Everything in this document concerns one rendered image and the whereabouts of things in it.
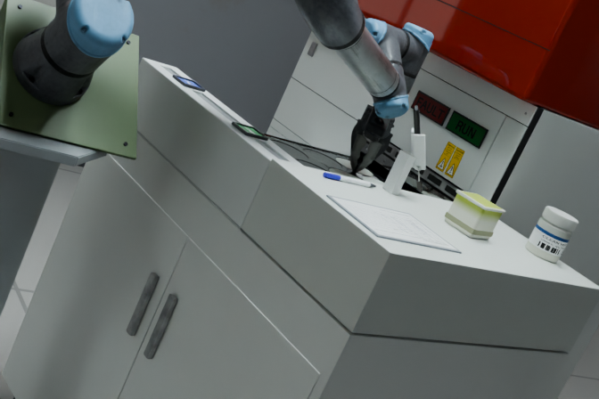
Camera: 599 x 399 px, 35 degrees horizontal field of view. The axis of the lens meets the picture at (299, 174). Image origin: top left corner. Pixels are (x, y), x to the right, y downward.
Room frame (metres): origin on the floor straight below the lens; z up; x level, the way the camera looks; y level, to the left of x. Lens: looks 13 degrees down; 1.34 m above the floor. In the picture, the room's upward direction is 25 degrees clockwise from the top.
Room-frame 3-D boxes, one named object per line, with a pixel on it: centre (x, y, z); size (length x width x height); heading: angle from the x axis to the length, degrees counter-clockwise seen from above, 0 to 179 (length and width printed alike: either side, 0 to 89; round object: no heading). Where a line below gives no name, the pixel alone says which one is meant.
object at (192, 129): (1.90, 0.21, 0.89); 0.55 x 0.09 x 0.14; 42
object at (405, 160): (1.84, -0.19, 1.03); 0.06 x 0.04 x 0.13; 132
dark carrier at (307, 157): (2.09, -0.11, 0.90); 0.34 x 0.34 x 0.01; 42
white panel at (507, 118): (2.39, -0.14, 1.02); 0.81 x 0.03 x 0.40; 42
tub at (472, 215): (1.79, -0.34, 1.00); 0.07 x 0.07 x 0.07; 49
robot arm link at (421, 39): (2.19, -0.11, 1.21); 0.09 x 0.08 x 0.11; 132
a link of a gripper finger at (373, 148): (2.20, -0.13, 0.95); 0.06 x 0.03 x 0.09; 1
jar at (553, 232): (1.88, -0.51, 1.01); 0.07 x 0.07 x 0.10
